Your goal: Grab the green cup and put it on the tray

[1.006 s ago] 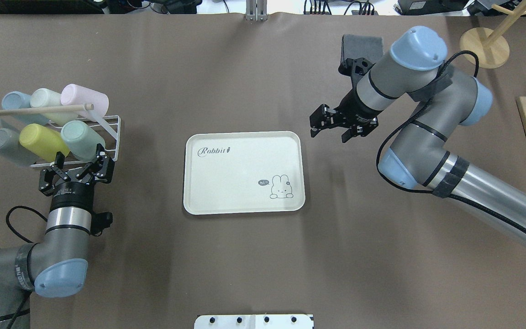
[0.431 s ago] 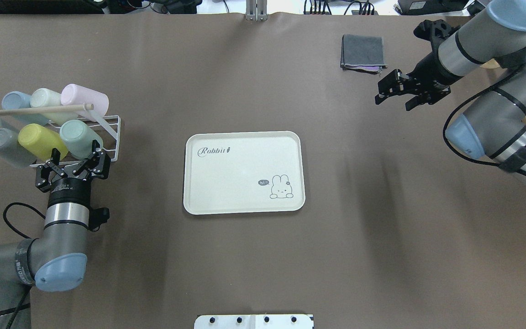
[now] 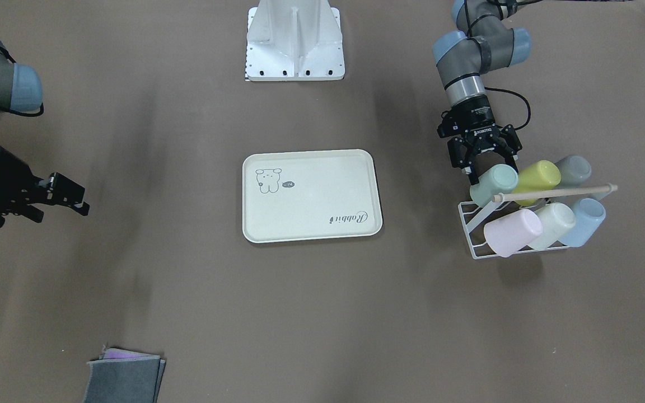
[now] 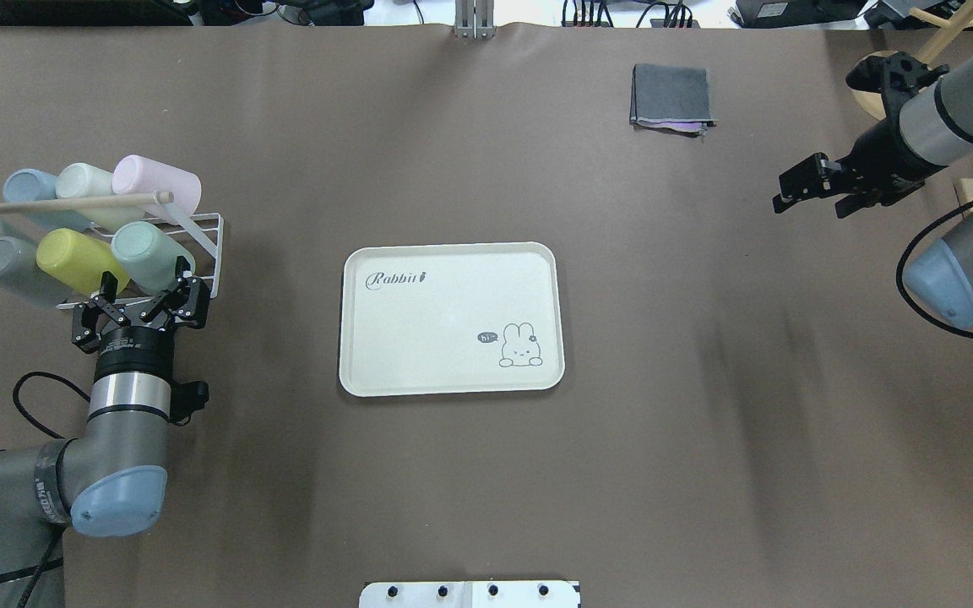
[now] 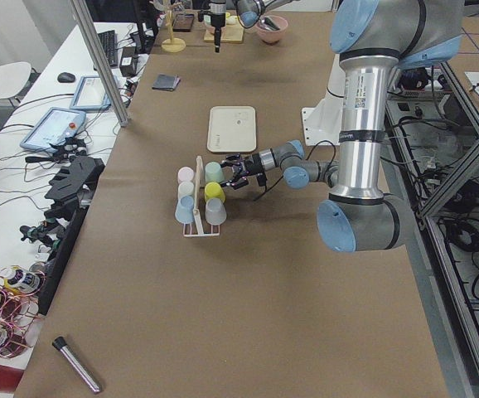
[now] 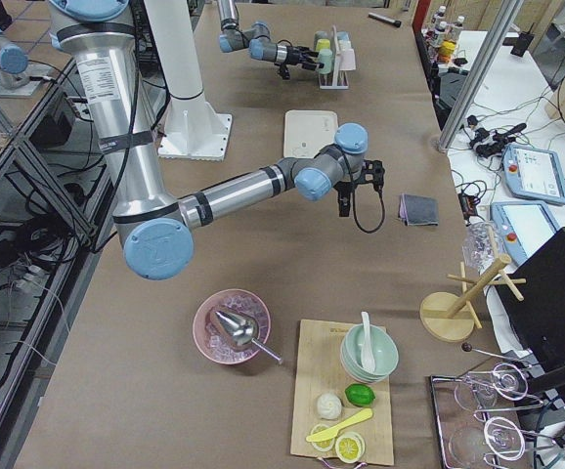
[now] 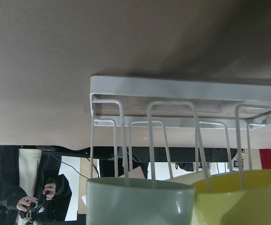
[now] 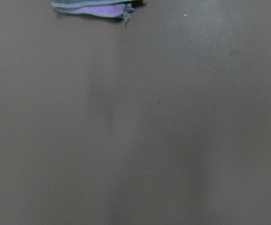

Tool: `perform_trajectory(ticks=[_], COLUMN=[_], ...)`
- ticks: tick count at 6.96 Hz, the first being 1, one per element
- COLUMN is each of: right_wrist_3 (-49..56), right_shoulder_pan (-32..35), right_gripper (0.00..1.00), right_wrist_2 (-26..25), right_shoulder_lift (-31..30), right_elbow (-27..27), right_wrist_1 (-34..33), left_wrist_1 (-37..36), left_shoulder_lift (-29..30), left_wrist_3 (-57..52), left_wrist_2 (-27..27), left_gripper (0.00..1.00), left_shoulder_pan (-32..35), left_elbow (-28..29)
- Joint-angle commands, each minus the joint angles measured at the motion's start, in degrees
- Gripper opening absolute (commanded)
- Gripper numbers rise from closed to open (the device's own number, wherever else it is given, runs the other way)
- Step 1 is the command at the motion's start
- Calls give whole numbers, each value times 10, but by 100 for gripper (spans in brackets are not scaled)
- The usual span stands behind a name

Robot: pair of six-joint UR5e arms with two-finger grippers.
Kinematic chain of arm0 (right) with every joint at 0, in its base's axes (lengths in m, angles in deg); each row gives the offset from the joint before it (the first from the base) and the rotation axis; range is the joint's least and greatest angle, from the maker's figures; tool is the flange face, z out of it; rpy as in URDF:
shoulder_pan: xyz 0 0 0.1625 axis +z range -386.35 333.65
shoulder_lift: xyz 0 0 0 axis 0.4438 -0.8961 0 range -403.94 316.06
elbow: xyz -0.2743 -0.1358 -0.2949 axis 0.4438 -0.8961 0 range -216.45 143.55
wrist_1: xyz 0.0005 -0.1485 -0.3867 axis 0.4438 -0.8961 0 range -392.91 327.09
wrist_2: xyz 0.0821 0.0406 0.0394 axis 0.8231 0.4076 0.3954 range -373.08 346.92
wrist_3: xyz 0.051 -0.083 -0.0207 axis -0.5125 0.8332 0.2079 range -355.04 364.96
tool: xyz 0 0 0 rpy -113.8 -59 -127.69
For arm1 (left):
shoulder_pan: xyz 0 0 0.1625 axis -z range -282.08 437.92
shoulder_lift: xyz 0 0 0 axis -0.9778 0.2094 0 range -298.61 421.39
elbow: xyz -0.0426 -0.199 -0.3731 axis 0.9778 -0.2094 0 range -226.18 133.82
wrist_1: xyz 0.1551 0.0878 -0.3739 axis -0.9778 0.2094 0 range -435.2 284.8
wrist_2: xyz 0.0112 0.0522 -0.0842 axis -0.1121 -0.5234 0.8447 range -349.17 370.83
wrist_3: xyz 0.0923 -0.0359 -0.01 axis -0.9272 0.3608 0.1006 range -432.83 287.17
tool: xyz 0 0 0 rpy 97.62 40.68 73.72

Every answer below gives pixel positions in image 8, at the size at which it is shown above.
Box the purple cloth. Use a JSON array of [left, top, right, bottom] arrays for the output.
[[68, 3, 125, 14]]

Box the grey folded cloth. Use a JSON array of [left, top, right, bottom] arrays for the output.
[[52, 0, 134, 19]]

